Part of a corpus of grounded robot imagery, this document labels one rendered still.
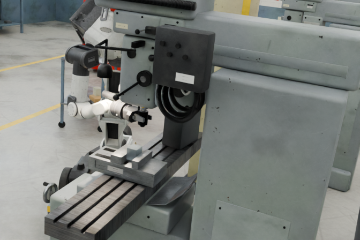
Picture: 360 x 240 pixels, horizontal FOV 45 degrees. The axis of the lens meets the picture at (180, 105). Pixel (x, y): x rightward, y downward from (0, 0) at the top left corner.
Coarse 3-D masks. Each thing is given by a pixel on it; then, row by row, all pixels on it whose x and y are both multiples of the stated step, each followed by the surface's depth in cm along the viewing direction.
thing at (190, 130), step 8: (168, 112) 243; (200, 112) 255; (168, 120) 241; (192, 120) 247; (168, 128) 243; (176, 128) 240; (184, 128) 241; (192, 128) 250; (168, 136) 244; (176, 136) 241; (184, 136) 243; (192, 136) 253; (168, 144) 245; (176, 144) 242; (184, 144) 246
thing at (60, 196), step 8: (80, 176) 244; (72, 184) 234; (56, 192) 225; (64, 192) 225; (72, 192) 226; (56, 200) 220; (64, 200) 219; (192, 208) 223; (184, 216) 215; (128, 224) 206; (176, 224) 208; (184, 224) 208; (120, 232) 209; (128, 232) 207; (136, 232) 205; (144, 232) 204; (152, 232) 202; (176, 232) 201; (184, 232) 202
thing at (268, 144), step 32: (224, 96) 164; (256, 96) 159; (288, 96) 154; (320, 96) 151; (224, 128) 167; (256, 128) 162; (288, 128) 157; (320, 128) 153; (224, 160) 170; (256, 160) 165; (288, 160) 160; (320, 160) 156; (224, 192) 174; (256, 192) 169; (288, 192) 163; (320, 192) 159; (192, 224) 184; (224, 224) 177; (256, 224) 172; (288, 224) 166
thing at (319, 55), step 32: (224, 32) 170; (256, 32) 165; (288, 32) 161; (320, 32) 157; (352, 32) 163; (224, 64) 173; (256, 64) 168; (288, 64) 163; (320, 64) 159; (352, 64) 155
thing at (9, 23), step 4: (0, 0) 1048; (20, 0) 1024; (0, 4) 1051; (20, 4) 1027; (0, 8) 1053; (20, 8) 1030; (0, 12) 1057; (20, 12) 1033; (0, 16) 1059; (20, 16) 1036; (0, 20) 1053; (4, 20) 1022; (8, 20) 1027; (20, 20) 1039; (0, 24) 1003; (4, 24) 1008; (8, 24) 1013; (12, 24) 1019; (16, 24) 1027; (20, 24) 1040; (0, 28) 1069; (20, 28) 1045; (20, 32) 1048
